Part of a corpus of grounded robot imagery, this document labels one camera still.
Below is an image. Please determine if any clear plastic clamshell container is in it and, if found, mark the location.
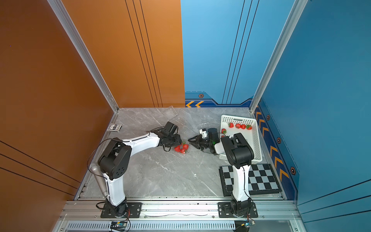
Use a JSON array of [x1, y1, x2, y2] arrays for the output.
[[174, 143, 189, 154]]

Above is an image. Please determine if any aluminium front rail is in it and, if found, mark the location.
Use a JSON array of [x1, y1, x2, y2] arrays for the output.
[[58, 198, 301, 221]]

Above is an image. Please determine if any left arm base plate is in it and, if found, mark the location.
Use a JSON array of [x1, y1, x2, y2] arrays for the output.
[[100, 202, 143, 219]]

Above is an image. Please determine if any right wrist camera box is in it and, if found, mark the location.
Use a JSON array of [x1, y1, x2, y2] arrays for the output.
[[199, 129, 208, 139]]

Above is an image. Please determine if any white perforated plastic basket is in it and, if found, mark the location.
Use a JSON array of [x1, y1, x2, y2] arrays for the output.
[[220, 115, 262, 164]]

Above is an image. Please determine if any black white checkerboard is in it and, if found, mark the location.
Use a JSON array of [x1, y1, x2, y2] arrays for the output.
[[219, 164, 282, 197]]

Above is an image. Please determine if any aluminium corner post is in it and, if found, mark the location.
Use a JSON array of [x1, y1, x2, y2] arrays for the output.
[[47, 0, 119, 113], [249, 0, 308, 114]]

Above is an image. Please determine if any clear clamshell near wall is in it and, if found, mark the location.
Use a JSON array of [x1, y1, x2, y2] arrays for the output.
[[166, 106, 179, 121]]

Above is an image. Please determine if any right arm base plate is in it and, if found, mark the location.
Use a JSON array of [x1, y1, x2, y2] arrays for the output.
[[217, 202, 259, 218]]

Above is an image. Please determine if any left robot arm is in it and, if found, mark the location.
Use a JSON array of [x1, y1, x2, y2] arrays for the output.
[[89, 121, 182, 218]]

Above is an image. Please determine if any right aluminium corner post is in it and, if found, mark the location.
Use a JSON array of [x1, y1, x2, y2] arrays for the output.
[[249, 0, 308, 114]]

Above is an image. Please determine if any green circuit board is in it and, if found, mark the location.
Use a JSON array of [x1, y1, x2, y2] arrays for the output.
[[241, 220, 256, 232], [110, 221, 131, 232]]

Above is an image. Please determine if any right green circuit board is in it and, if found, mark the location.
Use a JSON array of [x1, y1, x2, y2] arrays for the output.
[[241, 220, 256, 232]]

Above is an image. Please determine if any left green circuit board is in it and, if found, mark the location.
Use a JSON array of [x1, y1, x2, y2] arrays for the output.
[[110, 221, 131, 232]]

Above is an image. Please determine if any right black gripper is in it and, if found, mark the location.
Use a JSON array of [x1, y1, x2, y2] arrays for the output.
[[188, 134, 213, 151]]

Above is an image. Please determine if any grey metal cylinder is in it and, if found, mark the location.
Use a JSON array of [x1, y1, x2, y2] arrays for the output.
[[89, 163, 108, 198]]

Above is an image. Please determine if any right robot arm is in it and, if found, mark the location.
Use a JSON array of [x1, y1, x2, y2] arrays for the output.
[[188, 128, 255, 217]]

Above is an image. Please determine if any left aluminium corner post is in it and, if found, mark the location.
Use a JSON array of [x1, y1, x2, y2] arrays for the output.
[[47, 0, 119, 113]]

